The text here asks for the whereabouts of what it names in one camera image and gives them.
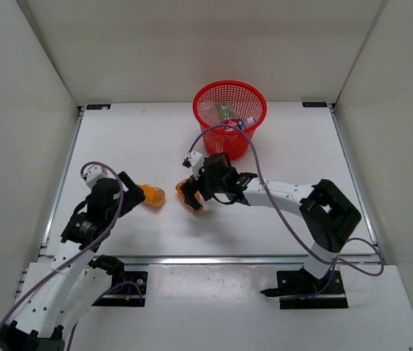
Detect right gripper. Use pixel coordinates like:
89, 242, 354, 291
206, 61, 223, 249
183, 165, 228, 208

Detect orange berry drink bottle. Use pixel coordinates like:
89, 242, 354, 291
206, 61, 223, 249
175, 178, 203, 212

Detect orange juice bottle sideways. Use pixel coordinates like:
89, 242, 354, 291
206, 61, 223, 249
138, 184, 165, 207

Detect clear water bottle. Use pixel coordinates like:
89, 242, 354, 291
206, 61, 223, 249
197, 101, 224, 127

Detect blue-label sports drink bottle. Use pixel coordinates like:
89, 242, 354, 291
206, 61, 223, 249
238, 117, 257, 130

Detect clear red-label cola bottle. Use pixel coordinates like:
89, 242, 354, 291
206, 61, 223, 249
222, 118, 240, 132

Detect green plastic soda bottle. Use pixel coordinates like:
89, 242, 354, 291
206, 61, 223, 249
215, 102, 235, 121

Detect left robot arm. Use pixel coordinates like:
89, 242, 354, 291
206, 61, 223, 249
0, 162, 145, 350

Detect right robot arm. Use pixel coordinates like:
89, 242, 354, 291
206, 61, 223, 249
178, 151, 361, 293

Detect red plastic mesh bin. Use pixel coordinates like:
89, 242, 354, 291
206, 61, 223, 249
192, 80, 267, 160

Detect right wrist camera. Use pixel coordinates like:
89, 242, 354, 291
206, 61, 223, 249
182, 151, 205, 178

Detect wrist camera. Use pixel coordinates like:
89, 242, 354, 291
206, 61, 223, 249
182, 151, 205, 178
80, 165, 108, 189

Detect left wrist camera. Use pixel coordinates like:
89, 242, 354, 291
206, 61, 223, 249
80, 165, 108, 189

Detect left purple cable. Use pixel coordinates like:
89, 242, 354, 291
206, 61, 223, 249
0, 160, 145, 351

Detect purple cable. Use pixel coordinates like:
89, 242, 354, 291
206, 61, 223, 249
186, 124, 386, 276
0, 160, 145, 351

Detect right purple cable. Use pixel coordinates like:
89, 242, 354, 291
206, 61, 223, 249
186, 124, 386, 276

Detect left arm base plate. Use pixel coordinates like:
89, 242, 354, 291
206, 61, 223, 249
89, 255, 148, 307

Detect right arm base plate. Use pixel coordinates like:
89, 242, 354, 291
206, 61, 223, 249
260, 269, 349, 310

